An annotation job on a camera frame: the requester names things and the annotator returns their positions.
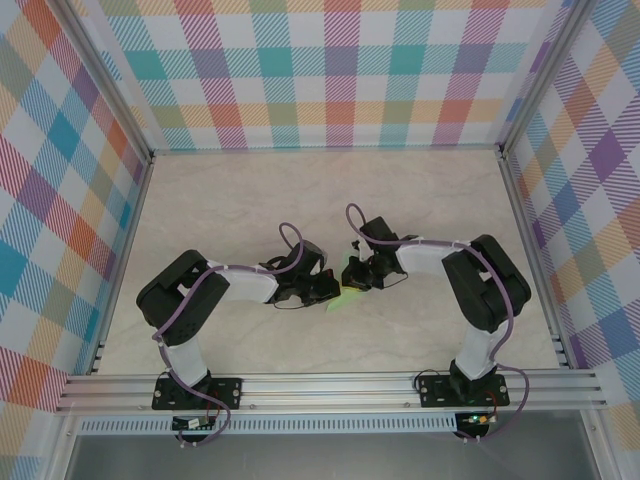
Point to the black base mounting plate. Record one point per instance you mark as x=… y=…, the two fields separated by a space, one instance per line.
x=435 y=395
x=230 y=390

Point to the grey metal sheet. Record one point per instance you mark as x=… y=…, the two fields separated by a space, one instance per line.
x=325 y=460

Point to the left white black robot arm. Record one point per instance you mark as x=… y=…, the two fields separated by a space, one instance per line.
x=250 y=285

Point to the aluminium frame rail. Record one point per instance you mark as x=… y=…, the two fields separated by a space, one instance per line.
x=123 y=265
x=325 y=149
x=535 y=265

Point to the black circuit board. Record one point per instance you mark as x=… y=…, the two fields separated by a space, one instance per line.
x=192 y=424

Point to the circuit board with green light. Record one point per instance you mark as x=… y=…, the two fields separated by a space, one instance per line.
x=477 y=419

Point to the light green paper sheet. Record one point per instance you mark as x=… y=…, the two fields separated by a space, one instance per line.
x=342 y=300

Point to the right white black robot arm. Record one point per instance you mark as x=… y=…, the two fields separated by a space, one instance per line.
x=425 y=260

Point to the short aluminium frame post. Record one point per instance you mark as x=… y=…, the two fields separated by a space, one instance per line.
x=597 y=445
x=62 y=450

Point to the wide grooved aluminium rail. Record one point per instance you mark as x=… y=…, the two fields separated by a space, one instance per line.
x=325 y=392

